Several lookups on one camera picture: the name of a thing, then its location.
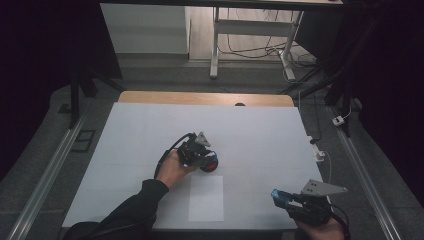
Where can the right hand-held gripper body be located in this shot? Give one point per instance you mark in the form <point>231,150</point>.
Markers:
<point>311,210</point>

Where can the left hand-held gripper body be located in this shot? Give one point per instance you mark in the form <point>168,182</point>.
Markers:
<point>191,151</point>

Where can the round red ink pad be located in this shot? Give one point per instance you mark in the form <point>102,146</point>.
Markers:
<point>210,165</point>

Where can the white paper sheet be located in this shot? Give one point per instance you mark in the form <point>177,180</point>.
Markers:
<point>206,200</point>

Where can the person's right hand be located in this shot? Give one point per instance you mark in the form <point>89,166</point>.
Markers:
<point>321,231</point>

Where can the person's left hand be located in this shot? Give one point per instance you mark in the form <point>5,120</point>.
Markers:
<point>171,170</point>

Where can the white table cover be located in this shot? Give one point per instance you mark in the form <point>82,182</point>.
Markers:
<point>253,133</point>

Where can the white power strip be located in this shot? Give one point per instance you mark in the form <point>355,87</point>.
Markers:
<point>316,151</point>

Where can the black table grommet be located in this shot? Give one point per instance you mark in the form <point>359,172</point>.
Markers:
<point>240,104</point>

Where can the small white adapter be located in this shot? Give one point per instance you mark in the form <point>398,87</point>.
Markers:
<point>338,120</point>

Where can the black floor frames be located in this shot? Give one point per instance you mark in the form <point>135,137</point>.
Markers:
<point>83,141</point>

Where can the black stand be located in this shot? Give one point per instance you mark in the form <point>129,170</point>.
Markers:
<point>336,83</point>
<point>75,100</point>

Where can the white cabinet panel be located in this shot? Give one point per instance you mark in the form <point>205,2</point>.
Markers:
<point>143,30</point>

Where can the aluminium rail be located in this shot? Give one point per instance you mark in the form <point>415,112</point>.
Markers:
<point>366,176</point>
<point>43,180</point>

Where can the white desk frame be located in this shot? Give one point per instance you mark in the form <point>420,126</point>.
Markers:
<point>253,27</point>

